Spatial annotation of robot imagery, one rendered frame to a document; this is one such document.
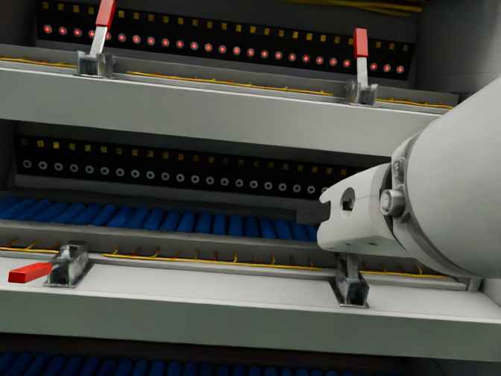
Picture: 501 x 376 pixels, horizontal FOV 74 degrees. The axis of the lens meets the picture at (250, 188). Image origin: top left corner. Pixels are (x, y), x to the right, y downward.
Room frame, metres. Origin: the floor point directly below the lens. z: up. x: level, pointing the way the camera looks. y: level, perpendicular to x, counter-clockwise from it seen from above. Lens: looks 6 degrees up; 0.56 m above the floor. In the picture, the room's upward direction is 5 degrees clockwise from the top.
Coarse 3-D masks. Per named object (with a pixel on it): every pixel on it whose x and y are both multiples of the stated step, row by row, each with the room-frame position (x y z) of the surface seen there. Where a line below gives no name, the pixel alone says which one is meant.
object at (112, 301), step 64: (128, 192) 0.46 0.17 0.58; (192, 192) 0.46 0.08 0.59; (0, 320) 0.30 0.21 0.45; (64, 320) 0.30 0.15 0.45; (128, 320) 0.31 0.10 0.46; (192, 320) 0.31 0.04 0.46; (256, 320) 0.31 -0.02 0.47; (320, 320) 0.31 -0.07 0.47; (384, 320) 0.31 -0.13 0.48; (448, 320) 0.32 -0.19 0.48
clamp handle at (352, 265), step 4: (348, 256) 0.33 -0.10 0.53; (352, 256) 0.33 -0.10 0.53; (356, 256) 0.33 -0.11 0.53; (348, 260) 0.33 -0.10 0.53; (352, 260) 0.33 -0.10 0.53; (356, 260) 0.33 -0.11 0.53; (348, 264) 0.33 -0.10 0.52; (352, 264) 0.33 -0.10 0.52; (356, 264) 0.33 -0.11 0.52; (348, 268) 0.33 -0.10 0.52; (352, 268) 0.33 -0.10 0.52; (356, 268) 0.33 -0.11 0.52; (348, 272) 0.32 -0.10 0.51; (352, 272) 0.33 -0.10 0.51; (356, 272) 0.33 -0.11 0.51; (348, 276) 0.32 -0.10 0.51; (352, 276) 0.32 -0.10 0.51; (356, 276) 0.32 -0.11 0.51
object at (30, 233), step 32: (0, 224) 0.35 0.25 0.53; (32, 224) 0.35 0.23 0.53; (64, 224) 0.36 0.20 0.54; (128, 256) 0.34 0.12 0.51; (192, 256) 0.37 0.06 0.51; (224, 256) 0.37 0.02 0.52; (256, 256) 0.37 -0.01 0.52; (288, 256) 0.37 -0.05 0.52; (320, 256) 0.37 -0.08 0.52; (384, 256) 0.38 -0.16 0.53
